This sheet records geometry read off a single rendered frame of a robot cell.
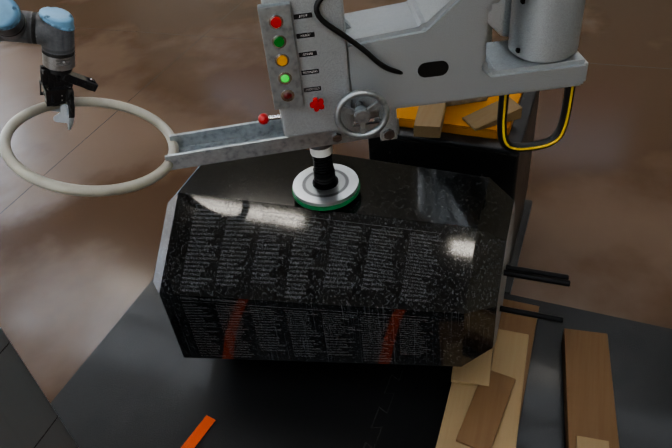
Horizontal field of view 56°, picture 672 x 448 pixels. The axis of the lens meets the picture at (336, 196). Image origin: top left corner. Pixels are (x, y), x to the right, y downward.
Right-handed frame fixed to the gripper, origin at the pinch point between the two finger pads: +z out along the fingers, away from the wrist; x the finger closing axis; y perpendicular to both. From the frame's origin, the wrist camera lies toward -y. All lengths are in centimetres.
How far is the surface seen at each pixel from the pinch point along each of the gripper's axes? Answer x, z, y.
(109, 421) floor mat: 42, 109, 1
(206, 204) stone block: 36, 16, -33
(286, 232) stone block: 61, 12, -48
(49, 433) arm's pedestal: 60, 72, 26
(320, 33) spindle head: 61, -57, -44
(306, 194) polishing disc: 60, -1, -53
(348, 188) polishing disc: 66, -5, -65
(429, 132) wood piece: 50, -7, -115
